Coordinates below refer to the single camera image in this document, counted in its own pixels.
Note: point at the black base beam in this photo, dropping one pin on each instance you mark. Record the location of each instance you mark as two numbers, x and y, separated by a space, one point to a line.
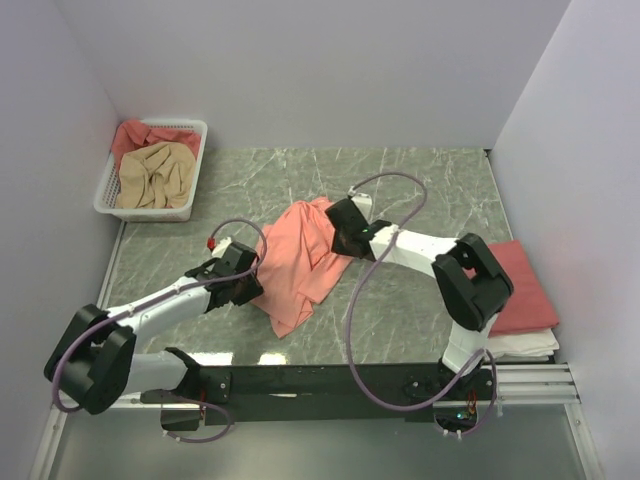
413 392

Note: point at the folded white t shirt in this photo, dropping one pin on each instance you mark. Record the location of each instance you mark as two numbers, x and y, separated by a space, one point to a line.
541 343

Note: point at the folded dark red t shirt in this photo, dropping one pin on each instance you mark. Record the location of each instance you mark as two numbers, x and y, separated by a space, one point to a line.
528 309

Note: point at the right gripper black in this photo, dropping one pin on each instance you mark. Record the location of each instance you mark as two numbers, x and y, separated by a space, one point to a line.
339 248

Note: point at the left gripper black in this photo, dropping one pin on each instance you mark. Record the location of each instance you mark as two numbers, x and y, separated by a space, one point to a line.
253 290

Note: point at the dusty red crumpled t shirt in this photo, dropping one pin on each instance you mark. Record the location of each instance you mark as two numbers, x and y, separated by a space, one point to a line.
133 135

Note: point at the white plastic basket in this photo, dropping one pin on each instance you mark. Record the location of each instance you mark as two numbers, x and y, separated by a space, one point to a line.
109 186

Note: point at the salmon pink t shirt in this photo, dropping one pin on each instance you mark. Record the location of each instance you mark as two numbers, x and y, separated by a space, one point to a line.
300 269

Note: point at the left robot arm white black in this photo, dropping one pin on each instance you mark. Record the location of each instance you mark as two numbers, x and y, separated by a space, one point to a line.
97 359

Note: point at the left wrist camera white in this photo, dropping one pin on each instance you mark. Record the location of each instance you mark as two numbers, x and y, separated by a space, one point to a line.
218 247

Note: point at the beige crumpled t shirt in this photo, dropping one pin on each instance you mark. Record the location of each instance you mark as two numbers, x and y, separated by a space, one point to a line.
159 176

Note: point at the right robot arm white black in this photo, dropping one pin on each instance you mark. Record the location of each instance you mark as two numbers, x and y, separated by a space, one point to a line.
473 285

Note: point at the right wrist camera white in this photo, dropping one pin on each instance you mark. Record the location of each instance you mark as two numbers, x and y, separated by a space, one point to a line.
362 201

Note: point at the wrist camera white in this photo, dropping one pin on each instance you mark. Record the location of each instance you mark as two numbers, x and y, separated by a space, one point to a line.
218 247
362 201

